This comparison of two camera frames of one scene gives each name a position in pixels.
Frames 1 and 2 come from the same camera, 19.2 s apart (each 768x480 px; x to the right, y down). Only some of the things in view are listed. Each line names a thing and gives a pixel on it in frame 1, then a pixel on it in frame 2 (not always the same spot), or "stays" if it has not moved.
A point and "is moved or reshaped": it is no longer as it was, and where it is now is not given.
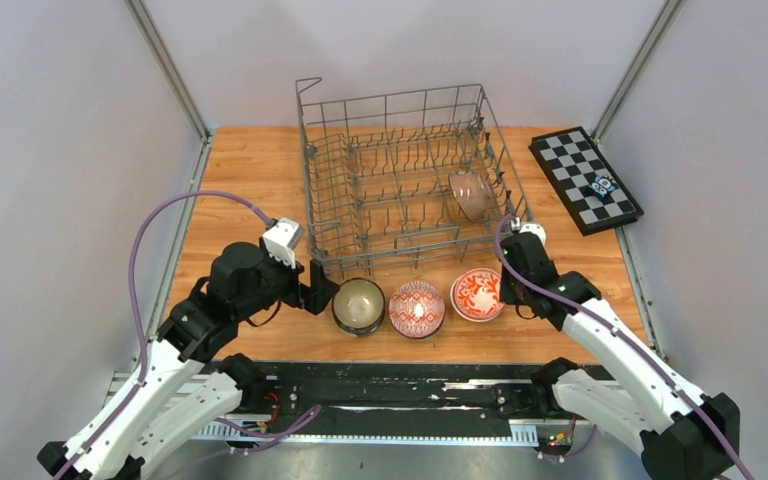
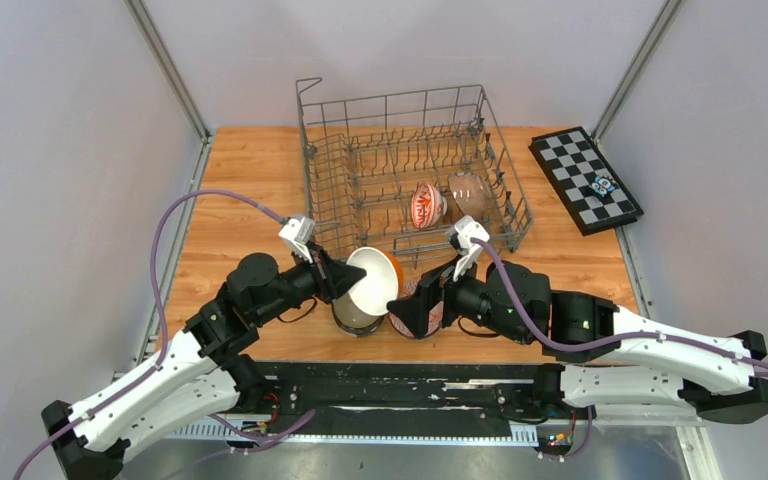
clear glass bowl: x=473 y=195 stays
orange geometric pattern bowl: x=416 y=310 stays
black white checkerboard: x=590 y=189 stays
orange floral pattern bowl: x=476 y=295 is moved or reshaped
